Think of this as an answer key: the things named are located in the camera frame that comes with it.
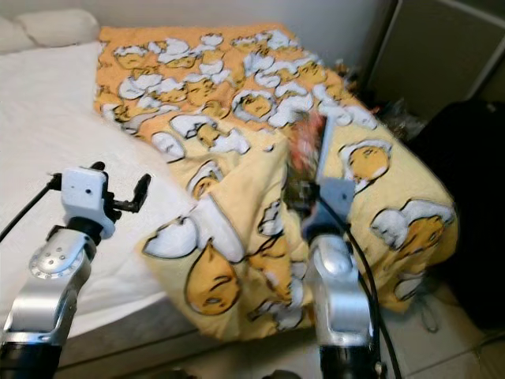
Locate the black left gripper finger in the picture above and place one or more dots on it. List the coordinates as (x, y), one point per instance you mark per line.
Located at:
(143, 192)

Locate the dark red cover book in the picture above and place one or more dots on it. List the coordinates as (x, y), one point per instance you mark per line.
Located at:
(308, 146)

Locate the yellow egg cartoon blanket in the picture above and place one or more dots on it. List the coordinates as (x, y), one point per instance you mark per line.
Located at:
(205, 79)

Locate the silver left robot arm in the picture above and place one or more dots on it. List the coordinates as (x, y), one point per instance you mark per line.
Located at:
(47, 296)

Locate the white quilted mattress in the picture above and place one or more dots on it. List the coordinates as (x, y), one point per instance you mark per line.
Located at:
(47, 110)

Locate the grey bed base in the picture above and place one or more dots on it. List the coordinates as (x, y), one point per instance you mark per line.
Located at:
(126, 339)

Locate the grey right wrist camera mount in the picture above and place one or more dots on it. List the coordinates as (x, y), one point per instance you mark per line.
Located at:
(335, 201)

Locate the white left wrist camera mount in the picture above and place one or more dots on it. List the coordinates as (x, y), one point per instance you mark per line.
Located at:
(87, 197)

